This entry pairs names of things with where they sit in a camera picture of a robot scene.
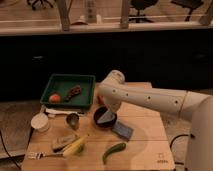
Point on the grey blue towel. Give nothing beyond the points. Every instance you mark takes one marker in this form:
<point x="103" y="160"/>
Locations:
<point x="106" y="117"/>

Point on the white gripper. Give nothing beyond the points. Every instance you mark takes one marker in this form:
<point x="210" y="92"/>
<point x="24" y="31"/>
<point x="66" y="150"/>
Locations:
<point x="112" y="104"/>

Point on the metal cup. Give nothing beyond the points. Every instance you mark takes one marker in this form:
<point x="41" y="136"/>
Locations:
<point x="73" y="121"/>

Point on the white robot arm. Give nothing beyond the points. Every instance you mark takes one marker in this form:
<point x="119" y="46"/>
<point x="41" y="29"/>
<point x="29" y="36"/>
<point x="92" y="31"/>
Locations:
<point x="191" y="106"/>

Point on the orange tomato toy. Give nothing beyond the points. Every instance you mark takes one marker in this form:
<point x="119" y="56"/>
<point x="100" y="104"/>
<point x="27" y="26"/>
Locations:
<point x="54" y="98"/>

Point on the white round container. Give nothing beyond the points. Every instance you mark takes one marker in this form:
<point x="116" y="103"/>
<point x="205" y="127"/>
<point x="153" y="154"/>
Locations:
<point x="40" y="122"/>

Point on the purple bowl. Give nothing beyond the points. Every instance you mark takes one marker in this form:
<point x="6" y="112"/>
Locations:
<point x="98" y="113"/>

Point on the silver fork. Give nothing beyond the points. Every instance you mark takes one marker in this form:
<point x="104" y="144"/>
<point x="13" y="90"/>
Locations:
<point x="39" y="155"/>

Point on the grey brown cloth piece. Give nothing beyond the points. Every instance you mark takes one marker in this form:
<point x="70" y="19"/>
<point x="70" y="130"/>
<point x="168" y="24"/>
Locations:
<point x="61" y="142"/>

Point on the blue sponge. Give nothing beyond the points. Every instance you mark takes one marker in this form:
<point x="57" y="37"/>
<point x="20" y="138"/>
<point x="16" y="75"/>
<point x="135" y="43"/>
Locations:
<point x="122" y="130"/>

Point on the orange bowl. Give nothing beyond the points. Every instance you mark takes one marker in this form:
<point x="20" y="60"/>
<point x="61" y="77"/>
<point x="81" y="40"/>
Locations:
<point x="99" y="99"/>

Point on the green plastic tray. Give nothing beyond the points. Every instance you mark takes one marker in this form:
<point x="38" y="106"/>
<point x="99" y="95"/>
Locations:
<point x="62" y="84"/>

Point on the black office chair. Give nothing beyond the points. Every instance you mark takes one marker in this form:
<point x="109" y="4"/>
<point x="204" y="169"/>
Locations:
<point x="141" y="5"/>

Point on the white spatula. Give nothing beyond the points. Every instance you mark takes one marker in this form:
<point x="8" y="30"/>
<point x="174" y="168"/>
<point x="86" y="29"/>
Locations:
<point x="54" y="112"/>

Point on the green chili pepper toy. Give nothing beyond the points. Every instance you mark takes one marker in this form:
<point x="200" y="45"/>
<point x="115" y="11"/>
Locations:
<point x="115" y="148"/>

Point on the yellow corn toy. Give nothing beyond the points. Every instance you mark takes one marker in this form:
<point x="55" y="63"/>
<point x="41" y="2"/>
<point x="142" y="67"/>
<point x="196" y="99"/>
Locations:
<point x="73" y="147"/>

